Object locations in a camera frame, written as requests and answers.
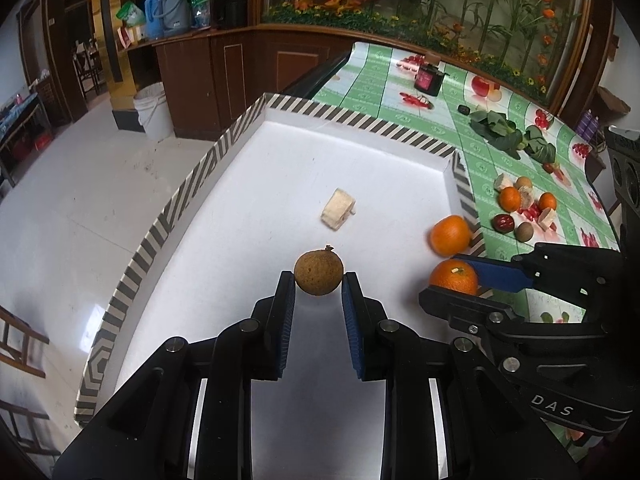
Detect purple bottles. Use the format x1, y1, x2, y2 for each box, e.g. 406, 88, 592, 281
577, 110, 601, 138

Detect green patterned tablecloth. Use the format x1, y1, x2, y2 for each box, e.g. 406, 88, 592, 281
310, 42, 623, 461

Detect wooden cabinet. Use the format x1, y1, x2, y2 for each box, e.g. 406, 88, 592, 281
112, 22, 361, 138

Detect green and white bag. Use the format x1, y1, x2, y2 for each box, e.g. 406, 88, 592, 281
116, 1, 147, 28

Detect gold pillar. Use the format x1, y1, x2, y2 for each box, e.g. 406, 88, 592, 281
90, 0, 156, 111

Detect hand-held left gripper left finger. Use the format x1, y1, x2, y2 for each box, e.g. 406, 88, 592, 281
52, 270, 298, 480

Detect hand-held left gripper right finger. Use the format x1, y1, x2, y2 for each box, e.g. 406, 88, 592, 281
341, 272, 581, 480

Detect red box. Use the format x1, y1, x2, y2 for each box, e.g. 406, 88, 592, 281
117, 25, 146, 50

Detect white plastic bucket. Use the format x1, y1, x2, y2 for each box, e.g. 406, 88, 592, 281
132, 82, 175, 142

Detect brown round fruit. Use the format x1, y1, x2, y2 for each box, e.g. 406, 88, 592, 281
293, 245, 345, 296

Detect black kettle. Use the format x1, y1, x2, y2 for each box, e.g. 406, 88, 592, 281
212, 0, 249, 29

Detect green leafy vegetable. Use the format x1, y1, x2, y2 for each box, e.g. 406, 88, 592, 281
522, 125, 557, 163
468, 110, 526, 153

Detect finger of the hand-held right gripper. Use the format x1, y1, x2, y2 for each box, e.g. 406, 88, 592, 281
419, 285, 616, 386
467, 242, 623, 323

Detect large grey-blue thermos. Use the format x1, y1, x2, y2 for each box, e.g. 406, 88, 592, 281
162, 0, 193, 37

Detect black jar pink label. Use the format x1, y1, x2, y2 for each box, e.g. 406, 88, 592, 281
414, 62, 446, 97

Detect small blue thermos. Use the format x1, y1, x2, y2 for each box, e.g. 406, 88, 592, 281
145, 0, 166, 40

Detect table with blue cloth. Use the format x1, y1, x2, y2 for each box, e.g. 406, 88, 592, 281
0, 80, 56, 186

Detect cardboard box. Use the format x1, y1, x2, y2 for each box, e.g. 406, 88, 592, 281
595, 86, 632, 116

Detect dark wooden chair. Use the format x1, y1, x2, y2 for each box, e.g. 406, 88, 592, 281
72, 37, 103, 96

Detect white tray striped rim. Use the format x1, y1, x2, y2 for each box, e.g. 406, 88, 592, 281
74, 92, 488, 423

